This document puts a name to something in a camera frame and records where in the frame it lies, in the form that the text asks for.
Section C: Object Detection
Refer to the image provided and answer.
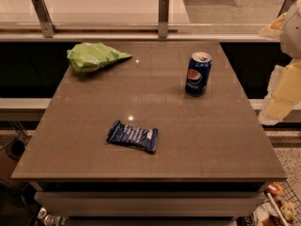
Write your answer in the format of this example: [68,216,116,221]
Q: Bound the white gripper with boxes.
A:
[258,0,301,125]

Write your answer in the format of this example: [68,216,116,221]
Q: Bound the blue rxbar blueberry wrapper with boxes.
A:
[106,121,158,153]

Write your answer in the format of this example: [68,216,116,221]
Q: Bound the green rice chip bag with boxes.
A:
[67,42,131,73]

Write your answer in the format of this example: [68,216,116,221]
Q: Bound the blue pepsi can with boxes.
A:
[185,52,213,96]

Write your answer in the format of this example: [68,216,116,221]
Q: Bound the items under table left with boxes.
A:
[38,207,66,226]

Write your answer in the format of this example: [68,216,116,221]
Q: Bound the right metal railing bracket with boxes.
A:
[278,0,298,16]

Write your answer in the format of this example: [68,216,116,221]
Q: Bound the metal railing bracket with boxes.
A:
[278,0,298,16]
[31,0,55,38]
[158,0,169,39]

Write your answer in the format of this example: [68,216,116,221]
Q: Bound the middle metal railing bracket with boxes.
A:
[158,0,169,39]

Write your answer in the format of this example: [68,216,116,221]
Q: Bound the wire basket with items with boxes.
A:
[251,182,301,226]

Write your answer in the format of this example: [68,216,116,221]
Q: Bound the left metal railing bracket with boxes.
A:
[31,0,55,38]

